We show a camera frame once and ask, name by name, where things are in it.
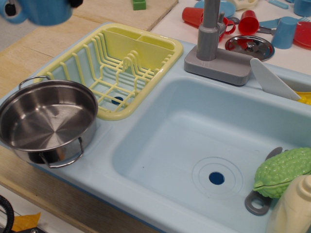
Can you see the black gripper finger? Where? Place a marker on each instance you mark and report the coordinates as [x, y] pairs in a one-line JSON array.
[[75, 3]]

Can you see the blue plastic cup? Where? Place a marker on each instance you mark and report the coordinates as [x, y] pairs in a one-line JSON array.
[[38, 12]]

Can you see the stainless steel pot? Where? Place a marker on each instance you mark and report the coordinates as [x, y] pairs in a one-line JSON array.
[[49, 122]]

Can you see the red plastic cup lying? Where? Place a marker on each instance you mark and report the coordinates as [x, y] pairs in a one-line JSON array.
[[193, 16]]

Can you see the red plastic cup upright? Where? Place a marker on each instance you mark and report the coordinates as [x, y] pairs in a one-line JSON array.
[[249, 23]]

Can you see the steel pot lid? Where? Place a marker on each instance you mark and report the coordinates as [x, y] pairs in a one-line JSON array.
[[251, 45]]

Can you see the blue upside-down cup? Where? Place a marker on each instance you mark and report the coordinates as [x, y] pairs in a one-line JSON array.
[[284, 35]]

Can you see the blue cup top right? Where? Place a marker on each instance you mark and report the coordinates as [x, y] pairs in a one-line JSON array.
[[302, 8]]

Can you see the wooden board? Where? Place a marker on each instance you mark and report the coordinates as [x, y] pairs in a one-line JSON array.
[[93, 13]]

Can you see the black caster wheel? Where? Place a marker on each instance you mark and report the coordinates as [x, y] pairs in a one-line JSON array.
[[10, 9]]

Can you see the green toy block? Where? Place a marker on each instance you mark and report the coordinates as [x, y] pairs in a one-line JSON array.
[[139, 5]]

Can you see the yellow plastic dish rack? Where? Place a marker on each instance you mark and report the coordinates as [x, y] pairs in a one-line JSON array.
[[120, 64]]

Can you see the grey toy faucet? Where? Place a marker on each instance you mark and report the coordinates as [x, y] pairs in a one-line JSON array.
[[207, 60]]

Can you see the blue plastic plate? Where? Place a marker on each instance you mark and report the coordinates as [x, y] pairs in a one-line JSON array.
[[225, 6]]

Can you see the cream plastic toy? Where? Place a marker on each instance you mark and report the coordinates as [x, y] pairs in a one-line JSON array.
[[244, 4]]

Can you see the light blue toy sink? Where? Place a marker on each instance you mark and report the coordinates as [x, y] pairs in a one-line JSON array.
[[183, 162]]

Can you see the blue plastic fork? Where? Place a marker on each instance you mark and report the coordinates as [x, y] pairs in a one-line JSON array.
[[274, 23]]

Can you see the orange tape piece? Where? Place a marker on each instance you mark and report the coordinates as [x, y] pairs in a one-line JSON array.
[[25, 222]]

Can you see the yellow corn toy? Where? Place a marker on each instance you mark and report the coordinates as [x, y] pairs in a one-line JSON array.
[[305, 97]]

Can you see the green bitter melon toy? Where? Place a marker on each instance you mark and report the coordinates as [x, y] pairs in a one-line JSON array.
[[274, 175]]

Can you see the cream plastic bottle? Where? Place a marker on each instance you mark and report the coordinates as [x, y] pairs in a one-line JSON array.
[[292, 213]]

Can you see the red mug with handle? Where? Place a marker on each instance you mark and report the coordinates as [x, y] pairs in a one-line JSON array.
[[226, 27]]

